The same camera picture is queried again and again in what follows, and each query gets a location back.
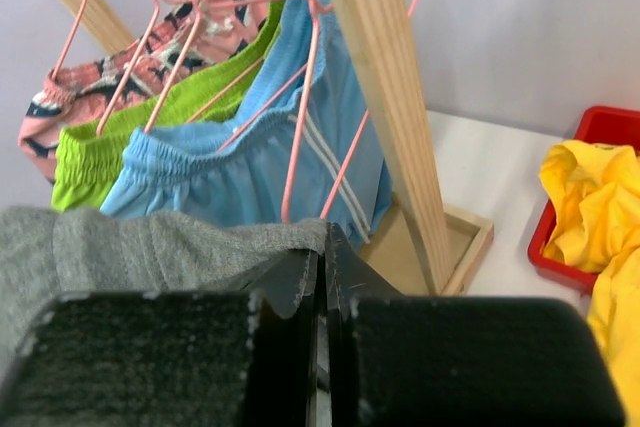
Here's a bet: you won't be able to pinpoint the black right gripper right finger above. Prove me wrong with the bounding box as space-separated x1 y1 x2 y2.
324 224 626 426

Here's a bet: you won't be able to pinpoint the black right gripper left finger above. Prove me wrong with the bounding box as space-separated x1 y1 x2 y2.
1 250 319 426

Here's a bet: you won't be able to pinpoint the grey shorts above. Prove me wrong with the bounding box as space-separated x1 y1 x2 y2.
1 206 327 367

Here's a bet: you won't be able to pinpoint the yellow shorts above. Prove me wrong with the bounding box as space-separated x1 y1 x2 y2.
539 140 639 426

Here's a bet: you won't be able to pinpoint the pink wire hanger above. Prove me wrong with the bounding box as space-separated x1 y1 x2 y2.
281 0 391 233

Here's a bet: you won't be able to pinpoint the light blue shorts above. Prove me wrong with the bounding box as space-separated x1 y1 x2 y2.
100 7 384 246

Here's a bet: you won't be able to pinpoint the lime green shorts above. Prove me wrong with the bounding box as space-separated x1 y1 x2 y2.
51 0 285 211

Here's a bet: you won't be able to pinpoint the pink shark print shorts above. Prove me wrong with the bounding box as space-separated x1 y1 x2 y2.
18 2 266 183

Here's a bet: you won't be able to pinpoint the wooden clothes rack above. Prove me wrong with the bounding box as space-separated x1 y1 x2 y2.
65 0 493 295

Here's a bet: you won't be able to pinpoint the red plastic tray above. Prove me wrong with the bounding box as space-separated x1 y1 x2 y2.
528 106 639 295

